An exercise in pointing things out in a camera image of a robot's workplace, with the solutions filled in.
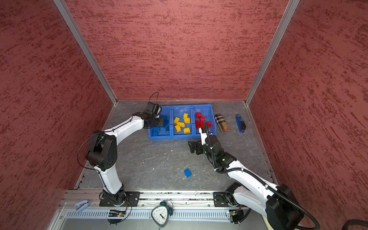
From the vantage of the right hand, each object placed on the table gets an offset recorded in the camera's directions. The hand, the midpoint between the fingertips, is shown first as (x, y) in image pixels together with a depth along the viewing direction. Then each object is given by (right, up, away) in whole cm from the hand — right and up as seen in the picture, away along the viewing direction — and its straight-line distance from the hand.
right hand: (193, 143), depth 82 cm
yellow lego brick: (-5, +17, +25) cm, 30 cm away
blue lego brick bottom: (-3, -19, +3) cm, 19 cm away
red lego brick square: (+5, +16, +28) cm, 32 cm away
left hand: (-21, +10, +13) cm, 27 cm away
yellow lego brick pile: (-4, +13, +24) cm, 28 cm away
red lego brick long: (+6, +10, +23) cm, 25 cm away
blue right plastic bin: (+12, +17, +29) cm, 35 cm away
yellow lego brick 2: (-8, +10, +22) cm, 25 cm away
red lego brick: (+12, +9, +22) cm, 27 cm away
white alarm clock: (-17, -31, -15) cm, 38 cm away
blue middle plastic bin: (-11, +16, +25) cm, 32 cm away
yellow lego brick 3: (-4, +5, +18) cm, 19 cm away
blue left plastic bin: (-21, +4, +19) cm, 28 cm away
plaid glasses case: (+21, +11, +22) cm, 32 cm away
